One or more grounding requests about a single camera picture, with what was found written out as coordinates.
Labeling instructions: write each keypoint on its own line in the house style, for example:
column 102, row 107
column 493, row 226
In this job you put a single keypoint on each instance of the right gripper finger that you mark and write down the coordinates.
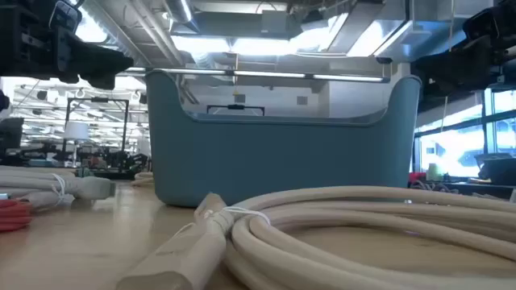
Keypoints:
column 451, row 64
column 451, row 88

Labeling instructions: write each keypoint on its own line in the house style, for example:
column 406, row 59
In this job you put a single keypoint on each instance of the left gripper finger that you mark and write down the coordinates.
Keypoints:
column 105, row 60
column 101, row 81

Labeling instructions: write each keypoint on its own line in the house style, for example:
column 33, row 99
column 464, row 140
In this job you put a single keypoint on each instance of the blue plastic bin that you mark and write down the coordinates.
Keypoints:
column 282, row 161

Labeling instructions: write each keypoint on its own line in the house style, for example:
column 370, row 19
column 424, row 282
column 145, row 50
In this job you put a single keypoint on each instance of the white shade table lamp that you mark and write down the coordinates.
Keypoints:
column 76, row 131

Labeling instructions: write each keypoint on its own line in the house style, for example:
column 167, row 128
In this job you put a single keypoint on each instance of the pale green bottle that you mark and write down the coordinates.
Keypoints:
column 434, row 172

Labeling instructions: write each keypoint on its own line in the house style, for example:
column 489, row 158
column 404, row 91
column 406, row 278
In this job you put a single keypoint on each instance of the black computer monitor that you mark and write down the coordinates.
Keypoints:
column 11, row 135

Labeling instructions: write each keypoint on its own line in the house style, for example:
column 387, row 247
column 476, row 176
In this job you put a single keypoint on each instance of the black storage container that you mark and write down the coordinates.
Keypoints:
column 498, row 169

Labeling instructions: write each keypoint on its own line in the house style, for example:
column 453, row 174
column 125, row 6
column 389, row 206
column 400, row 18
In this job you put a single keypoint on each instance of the small red box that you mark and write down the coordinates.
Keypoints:
column 417, row 178

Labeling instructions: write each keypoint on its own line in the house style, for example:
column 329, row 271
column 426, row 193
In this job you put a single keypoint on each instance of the long horizontal light bar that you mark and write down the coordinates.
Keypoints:
column 266, row 74

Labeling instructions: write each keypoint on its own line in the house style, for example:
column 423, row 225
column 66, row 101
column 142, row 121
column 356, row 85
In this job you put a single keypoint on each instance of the black rectangular frame stand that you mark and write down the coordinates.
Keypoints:
column 96, row 99

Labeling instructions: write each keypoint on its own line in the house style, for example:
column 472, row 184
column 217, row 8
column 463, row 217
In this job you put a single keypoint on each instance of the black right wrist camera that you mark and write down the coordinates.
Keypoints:
column 481, row 24

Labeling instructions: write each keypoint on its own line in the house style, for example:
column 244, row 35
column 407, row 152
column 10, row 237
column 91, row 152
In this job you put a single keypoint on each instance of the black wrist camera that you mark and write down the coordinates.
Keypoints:
column 64, row 16
column 481, row 24

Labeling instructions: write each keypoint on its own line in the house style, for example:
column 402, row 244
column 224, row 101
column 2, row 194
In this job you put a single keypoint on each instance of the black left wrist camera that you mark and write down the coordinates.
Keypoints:
column 64, row 16

